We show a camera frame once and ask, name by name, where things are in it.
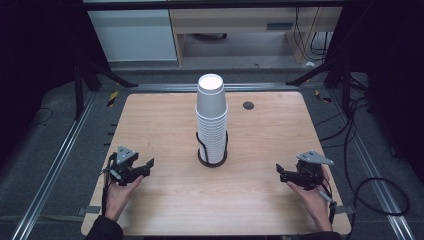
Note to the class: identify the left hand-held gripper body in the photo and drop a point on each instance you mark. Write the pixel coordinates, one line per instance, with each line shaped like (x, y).
(125, 156)

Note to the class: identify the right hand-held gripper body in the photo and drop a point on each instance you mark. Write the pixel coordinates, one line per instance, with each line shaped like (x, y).
(310, 170)

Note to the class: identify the stack of white paper cups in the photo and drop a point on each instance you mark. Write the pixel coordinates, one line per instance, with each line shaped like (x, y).
(211, 116)

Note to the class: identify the person's right hand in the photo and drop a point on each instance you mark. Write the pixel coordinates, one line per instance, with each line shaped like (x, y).
(311, 200)

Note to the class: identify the person's left hand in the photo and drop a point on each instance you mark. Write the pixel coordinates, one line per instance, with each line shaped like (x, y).
(118, 196)

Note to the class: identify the yellow black tape strip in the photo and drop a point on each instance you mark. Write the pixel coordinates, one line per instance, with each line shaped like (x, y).
(112, 98)
(321, 96)

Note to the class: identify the round dark table grommet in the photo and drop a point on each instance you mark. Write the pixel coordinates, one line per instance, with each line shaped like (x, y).
(248, 105)

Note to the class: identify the black metal stand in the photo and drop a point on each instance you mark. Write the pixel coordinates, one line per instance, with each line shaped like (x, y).
(86, 76)
(333, 73)

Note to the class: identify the white cabinet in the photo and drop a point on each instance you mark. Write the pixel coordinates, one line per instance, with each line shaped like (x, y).
(133, 35)

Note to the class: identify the grey table bracket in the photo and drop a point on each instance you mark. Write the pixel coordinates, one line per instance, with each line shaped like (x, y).
(345, 210)
(89, 210)

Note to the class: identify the aluminium floor rail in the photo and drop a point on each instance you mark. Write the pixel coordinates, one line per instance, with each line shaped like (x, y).
(373, 170)
(50, 173)

